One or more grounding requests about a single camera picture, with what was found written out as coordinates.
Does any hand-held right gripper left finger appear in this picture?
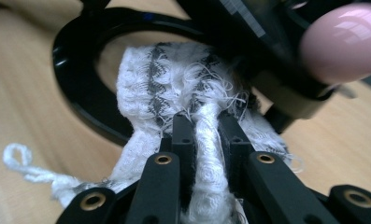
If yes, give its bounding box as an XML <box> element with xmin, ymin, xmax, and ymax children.
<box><xmin>133</xmin><ymin>113</ymin><xmax>196</xmax><ymax>224</ymax></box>

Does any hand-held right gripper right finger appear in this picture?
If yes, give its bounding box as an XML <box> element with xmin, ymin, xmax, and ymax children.
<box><xmin>219</xmin><ymin>111</ymin><xmax>340</xmax><ymax>224</ymax></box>

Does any white patterned cloth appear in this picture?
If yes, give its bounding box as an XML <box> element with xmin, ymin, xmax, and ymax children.
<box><xmin>2</xmin><ymin>41</ymin><xmax>304</xmax><ymax>224</ymax></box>

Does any black wavy tray stand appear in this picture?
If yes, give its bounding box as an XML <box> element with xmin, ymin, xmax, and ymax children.
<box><xmin>51</xmin><ymin>0</ymin><xmax>371</xmax><ymax>147</ymax></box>

